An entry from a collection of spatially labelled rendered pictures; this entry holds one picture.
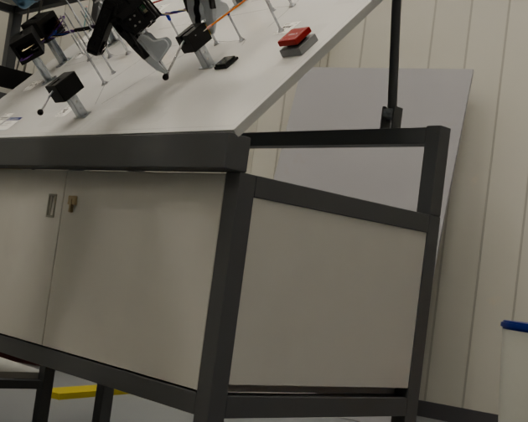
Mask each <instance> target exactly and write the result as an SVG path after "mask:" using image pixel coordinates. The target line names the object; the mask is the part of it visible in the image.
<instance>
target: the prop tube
mask: <svg viewBox="0 0 528 422"><path fill-rule="evenodd" d="M400 27H401V0H392V2H391V42H390V63H389V84H388V105H387V107H386V108H385V109H384V110H383V116H384V119H385V120H386V121H391V118H392V111H393V106H397V90H398V69H399V48H400Z"/></svg>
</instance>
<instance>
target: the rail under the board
mask: <svg viewBox="0 0 528 422"><path fill-rule="evenodd" d="M250 143H251V139H250V137H248V136H242V135H240V136H239V137H238V136H237V135H236V134H235V133H232V132H202V133H175V134H148V135H121V136H68V137H42V138H15V139H0V168H8V169H57V170H105V171H154V172H246V169H247V163H248V156H249V150H250Z"/></svg>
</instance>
